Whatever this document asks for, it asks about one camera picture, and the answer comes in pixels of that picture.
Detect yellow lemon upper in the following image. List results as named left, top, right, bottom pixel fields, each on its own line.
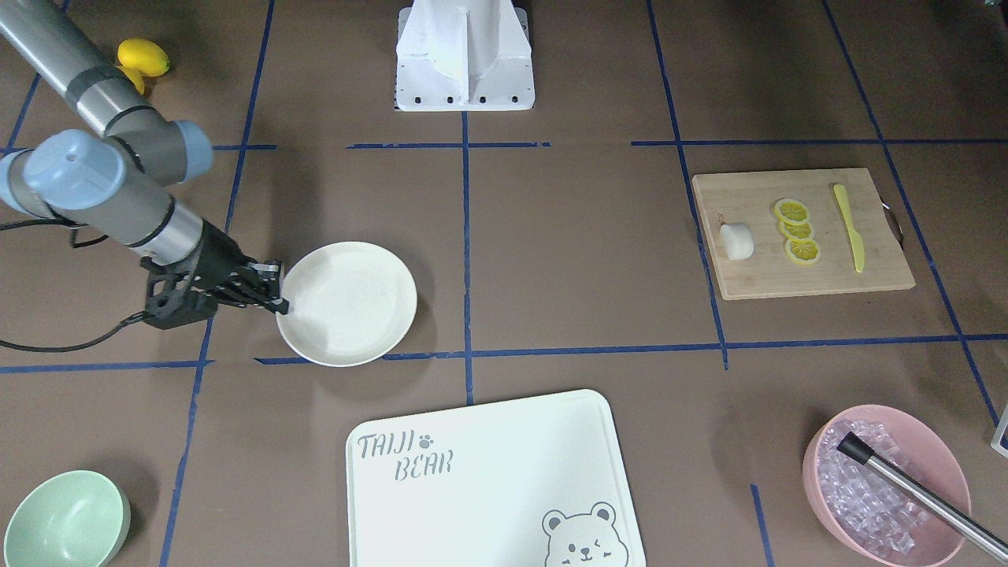
left=117, top=37, right=172, bottom=76

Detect lemon slice top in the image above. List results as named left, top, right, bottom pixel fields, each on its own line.
left=773, top=198, right=810, bottom=226

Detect bamboo cutting board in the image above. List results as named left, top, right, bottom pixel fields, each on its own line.
left=692, top=168, right=915, bottom=300

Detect cream round plate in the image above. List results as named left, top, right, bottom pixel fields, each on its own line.
left=276, top=242, right=418, bottom=369

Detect pink bowl with ice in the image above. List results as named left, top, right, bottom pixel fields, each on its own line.
left=802, top=405, right=971, bottom=566

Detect white bear tray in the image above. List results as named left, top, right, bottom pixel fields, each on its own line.
left=346, top=390, right=646, bottom=566

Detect lemon slice bottom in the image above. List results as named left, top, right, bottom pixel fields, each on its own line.
left=784, top=239, right=821, bottom=265

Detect mint green bowl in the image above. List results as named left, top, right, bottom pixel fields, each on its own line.
left=3, top=470, right=131, bottom=566

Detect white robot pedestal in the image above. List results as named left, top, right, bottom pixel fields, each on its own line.
left=394, top=1, right=536, bottom=112

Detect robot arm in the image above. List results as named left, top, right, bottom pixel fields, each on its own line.
left=1, top=1, right=289, bottom=329

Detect yellow lemon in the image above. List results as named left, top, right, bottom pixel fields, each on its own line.
left=117, top=37, right=172, bottom=76
left=116, top=65, right=146, bottom=96

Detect lemon slice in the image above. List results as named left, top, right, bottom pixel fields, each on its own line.
left=773, top=198, right=810, bottom=226
left=777, top=220, right=816, bottom=242
left=784, top=239, right=821, bottom=265

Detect lemon slice middle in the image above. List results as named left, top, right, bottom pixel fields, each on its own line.
left=777, top=220, right=816, bottom=242

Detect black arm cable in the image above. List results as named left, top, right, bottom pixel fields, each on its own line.
left=0, top=219, right=150, bottom=354

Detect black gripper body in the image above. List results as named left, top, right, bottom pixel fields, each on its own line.
left=142, top=223, right=261, bottom=330

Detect white steamed bun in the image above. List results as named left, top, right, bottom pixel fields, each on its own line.
left=720, top=222, right=755, bottom=261

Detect yellow plastic knife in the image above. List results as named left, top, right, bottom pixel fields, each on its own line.
left=832, top=183, right=866, bottom=273

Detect yellow lemon lower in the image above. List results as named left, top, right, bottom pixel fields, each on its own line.
left=116, top=65, right=146, bottom=96

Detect metal cutting board handle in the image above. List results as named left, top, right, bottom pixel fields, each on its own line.
left=882, top=202, right=905, bottom=250

